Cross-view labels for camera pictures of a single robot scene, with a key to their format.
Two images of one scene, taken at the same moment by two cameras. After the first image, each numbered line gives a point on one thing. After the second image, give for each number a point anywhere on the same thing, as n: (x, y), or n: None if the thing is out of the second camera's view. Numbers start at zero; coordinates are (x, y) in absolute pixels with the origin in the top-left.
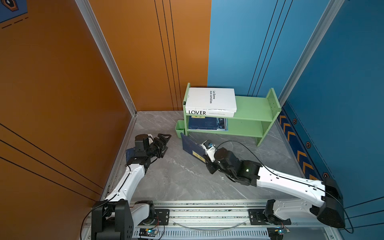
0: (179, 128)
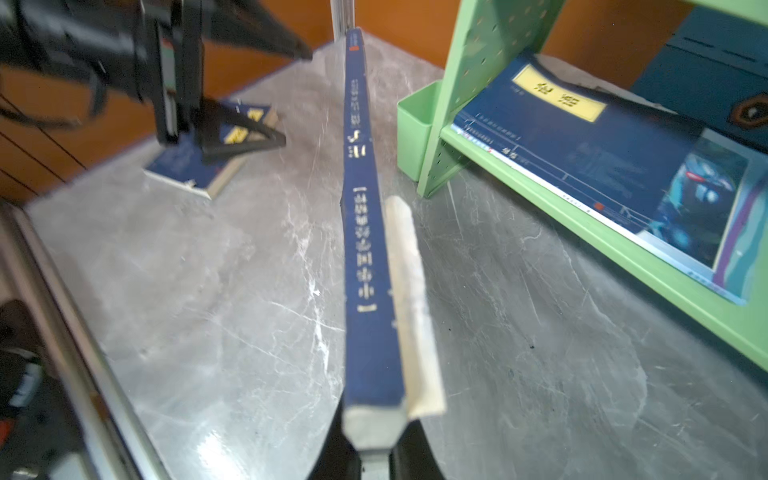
0: (415, 113)
